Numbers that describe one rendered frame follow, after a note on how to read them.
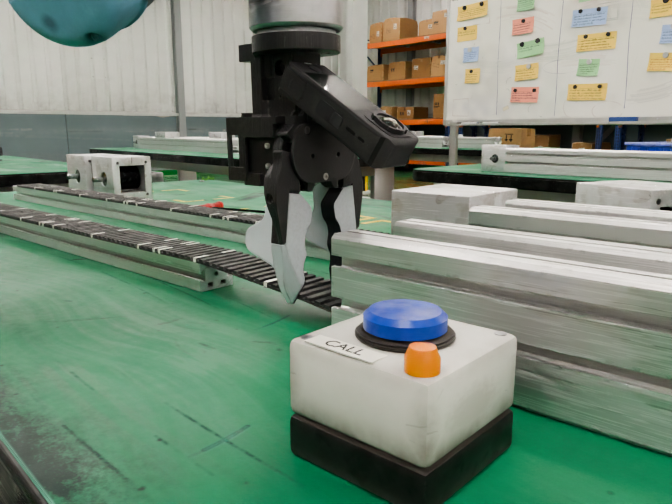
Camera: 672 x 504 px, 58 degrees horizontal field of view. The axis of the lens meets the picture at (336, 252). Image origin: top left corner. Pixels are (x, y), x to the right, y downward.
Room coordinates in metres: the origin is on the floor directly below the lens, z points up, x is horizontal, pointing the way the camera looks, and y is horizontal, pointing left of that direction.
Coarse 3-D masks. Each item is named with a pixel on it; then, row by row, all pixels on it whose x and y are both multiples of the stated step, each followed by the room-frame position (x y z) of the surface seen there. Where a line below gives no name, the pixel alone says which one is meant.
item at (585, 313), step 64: (384, 256) 0.38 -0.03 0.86; (448, 256) 0.35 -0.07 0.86; (512, 256) 0.34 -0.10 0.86; (576, 256) 0.37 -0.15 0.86; (640, 256) 0.35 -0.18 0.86; (512, 320) 0.32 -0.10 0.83; (576, 320) 0.30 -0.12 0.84; (640, 320) 0.29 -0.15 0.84; (576, 384) 0.30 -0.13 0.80; (640, 384) 0.29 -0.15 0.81
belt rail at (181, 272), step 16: (0, 224) 0.92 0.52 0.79; (16, 224) 0.87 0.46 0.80; (32, 224) 0.83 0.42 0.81; (32, 240) 0.83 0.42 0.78; (48, 240) 0.80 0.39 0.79; (64, 240) 0.78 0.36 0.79; (80, 240) 0.73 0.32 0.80; (96, 240) 0.71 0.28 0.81; (96, 256) 0.71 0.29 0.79; (112, 256) 0.68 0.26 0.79; (128, 256) 0.67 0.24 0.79; (144, 256) 0.64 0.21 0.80; (160, 256) 0.62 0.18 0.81; (144, 272) 0.64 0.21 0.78; (160, 272) 0.62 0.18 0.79; (176, 272) 0.61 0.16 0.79; (192, 272) 0.59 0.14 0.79; (208, 272) 0.58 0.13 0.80; (224, 272) 0.59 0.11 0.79; (192, 288) 0.58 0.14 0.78; (208, 288) 0.58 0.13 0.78
